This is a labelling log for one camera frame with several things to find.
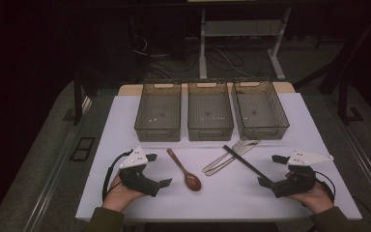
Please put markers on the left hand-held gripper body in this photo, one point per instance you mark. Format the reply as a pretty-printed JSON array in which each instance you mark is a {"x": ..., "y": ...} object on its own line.
[{"x": 138, "y": 180}]

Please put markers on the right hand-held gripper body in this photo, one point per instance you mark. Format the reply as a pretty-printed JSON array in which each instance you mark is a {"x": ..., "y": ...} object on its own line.
[{"x": 298, "y": 180}]

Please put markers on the brown wooden spoon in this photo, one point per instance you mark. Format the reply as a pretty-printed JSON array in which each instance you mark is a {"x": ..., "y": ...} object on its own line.
[{"x": 192, "y": 184}]

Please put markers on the smoky transparent plastic bin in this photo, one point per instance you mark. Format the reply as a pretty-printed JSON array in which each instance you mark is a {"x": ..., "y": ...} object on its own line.
[
  {"x": 158, "y": 111},
  {"x": 259, "y": 109},
  {"x": 210, "y": 111}
]

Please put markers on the person's left hand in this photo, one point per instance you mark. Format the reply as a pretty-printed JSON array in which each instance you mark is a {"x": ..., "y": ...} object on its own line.
[{"x": 119, "y": 196}]

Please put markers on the person's right hand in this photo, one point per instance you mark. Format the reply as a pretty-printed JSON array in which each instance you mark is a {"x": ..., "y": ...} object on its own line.
[{"x": 317, "y": 198}]

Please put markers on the black metal stand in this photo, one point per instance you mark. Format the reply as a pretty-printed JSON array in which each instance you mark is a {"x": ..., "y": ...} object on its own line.
[
  {"x": 77, "y": 103},
  {"x": 343, "y": 103}
]

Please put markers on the white metal desk frame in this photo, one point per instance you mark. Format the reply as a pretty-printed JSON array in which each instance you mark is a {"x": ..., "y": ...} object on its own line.
[{"x": 241, "y": 28}]

